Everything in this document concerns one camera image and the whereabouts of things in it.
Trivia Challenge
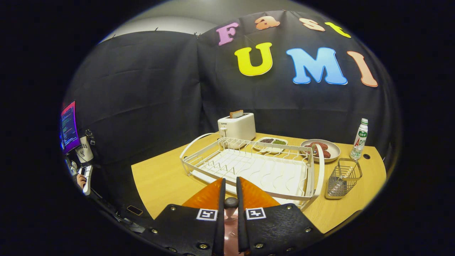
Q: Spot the white keyboard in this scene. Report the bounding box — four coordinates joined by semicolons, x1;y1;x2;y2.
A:
82;165;93;196

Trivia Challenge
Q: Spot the beige round plate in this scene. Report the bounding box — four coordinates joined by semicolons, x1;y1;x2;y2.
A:
300;139;341;163

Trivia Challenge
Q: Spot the black backdrop cloth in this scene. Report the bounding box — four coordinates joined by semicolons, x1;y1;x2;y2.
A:
64;10;400;221

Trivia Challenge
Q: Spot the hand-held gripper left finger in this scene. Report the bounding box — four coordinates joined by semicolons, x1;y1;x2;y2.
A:
141;177;226;256

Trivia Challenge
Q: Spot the pink plate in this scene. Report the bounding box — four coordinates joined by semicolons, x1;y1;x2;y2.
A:
224;210;246;256

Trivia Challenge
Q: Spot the white dish rack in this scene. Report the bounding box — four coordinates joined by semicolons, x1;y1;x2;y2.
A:
180;133;325;208

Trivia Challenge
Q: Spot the white green label bottle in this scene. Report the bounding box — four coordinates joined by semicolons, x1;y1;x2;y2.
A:
349;118;369;161

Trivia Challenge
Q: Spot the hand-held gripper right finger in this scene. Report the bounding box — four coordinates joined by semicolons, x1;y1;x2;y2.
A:
236;177;325;256

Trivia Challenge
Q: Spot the white toaster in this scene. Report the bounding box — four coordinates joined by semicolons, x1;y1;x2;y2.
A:
218;113;256;142

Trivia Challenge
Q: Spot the dark wooden handle spoon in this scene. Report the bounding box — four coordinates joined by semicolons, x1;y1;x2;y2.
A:
224;197;239;219

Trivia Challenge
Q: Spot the computer monitor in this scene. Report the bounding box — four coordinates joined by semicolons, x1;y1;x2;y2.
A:
59;101;81;154

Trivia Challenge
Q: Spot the metal wire basket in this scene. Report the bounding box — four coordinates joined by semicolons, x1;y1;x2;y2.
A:
325;158;363;199

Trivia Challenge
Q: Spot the white divided grain tray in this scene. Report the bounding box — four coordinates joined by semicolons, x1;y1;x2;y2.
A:
252;137;288;154

